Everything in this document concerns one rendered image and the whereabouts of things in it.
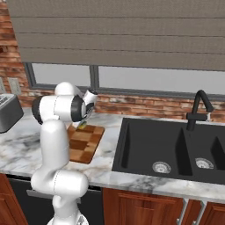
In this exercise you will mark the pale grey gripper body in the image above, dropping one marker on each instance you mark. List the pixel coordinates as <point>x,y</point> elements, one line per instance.
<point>89,110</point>

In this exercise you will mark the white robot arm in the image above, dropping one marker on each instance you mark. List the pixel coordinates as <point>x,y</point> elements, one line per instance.
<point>54,140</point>

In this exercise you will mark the yellow green sponge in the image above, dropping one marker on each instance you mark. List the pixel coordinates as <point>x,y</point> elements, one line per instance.
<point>82,126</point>

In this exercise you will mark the checkered wooden cutting board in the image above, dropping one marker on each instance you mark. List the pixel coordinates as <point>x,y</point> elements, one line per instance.
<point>85,143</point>

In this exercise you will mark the grey framed window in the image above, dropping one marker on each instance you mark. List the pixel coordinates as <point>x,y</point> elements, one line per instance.
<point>146,79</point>

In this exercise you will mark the black double sink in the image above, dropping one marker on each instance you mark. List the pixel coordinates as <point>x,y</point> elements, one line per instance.
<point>146,146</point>

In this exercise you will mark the grey toaster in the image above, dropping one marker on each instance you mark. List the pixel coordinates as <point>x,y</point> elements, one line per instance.
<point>8,112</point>

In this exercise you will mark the grey window blind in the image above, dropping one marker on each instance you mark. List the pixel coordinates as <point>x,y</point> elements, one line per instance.
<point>117,32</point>

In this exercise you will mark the black tap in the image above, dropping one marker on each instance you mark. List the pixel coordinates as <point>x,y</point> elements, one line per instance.
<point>196,114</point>

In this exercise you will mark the brown wooden cupboard door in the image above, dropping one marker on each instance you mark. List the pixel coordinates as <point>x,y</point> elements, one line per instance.
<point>140,208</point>
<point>10,202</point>
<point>215,214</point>
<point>192,212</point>

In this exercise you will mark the black dishwasher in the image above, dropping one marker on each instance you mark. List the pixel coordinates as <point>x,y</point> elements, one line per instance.
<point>29,211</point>

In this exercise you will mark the grey wall outlet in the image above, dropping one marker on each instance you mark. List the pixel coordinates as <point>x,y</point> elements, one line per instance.
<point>14,86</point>
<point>1,85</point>

